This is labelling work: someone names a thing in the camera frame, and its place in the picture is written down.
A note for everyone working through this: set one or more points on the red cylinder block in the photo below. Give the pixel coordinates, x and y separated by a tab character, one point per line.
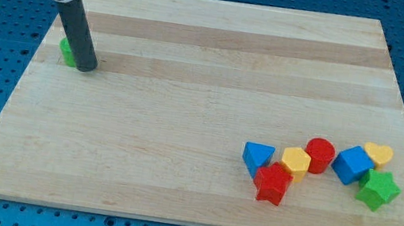
321	153

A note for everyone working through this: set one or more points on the green star block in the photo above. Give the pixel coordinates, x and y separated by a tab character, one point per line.
377	188

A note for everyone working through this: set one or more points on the wooden board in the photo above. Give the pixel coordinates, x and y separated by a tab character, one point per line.
157	130

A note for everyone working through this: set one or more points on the yellow hexagon block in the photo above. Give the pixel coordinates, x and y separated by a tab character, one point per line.
296	162

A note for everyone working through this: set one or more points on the green block behind rod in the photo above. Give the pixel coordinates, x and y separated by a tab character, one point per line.
66	52

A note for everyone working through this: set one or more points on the dark grey cylindrical pointer rod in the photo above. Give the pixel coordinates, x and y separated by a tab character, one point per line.
77	31

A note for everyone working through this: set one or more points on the red star block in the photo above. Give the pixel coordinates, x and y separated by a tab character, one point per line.
272	183

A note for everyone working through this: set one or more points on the yellow heart block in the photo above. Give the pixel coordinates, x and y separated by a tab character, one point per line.
380	155

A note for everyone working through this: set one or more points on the blue cube block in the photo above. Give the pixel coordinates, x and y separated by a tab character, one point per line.
351	164

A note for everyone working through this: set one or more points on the blue triangle block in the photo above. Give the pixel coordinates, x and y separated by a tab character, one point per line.
257	155

